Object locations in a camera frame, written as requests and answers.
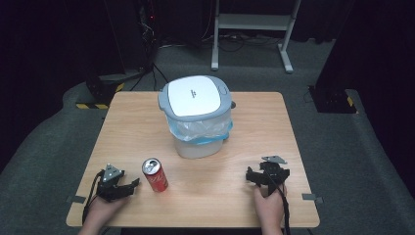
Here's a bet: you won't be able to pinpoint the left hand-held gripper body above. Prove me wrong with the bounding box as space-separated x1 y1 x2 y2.
96 163 132 202

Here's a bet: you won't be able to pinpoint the grey tape strip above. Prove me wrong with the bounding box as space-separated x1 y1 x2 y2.
300 192 324 205
66 194 87 205

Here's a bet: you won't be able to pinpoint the dark equipment rack with cables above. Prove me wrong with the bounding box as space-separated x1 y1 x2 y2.
135 0 160 71

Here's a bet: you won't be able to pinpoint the red soda can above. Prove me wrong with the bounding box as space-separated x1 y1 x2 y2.
141 158 169 193

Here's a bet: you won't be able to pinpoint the white trash can grey lid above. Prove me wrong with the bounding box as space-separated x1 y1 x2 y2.
157 74 237 161

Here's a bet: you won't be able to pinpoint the black base yellow striped edge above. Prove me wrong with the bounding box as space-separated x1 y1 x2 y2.
307 84 359 115
74 71 126 111

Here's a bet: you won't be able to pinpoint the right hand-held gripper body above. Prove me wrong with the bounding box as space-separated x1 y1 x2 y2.
258 155 291 197

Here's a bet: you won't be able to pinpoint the black floor cables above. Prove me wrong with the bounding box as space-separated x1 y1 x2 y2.
160 30 283 53

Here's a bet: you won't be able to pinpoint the person's right hand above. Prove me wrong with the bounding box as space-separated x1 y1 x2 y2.
253 183 289 229

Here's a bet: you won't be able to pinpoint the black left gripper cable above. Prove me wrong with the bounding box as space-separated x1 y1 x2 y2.
81 170 105 225

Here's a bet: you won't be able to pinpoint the white metal stand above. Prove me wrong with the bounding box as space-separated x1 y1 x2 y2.
210 0 301 74

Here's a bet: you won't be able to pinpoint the clear blue plastic bin liner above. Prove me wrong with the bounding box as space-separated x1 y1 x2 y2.
165 110 235 147

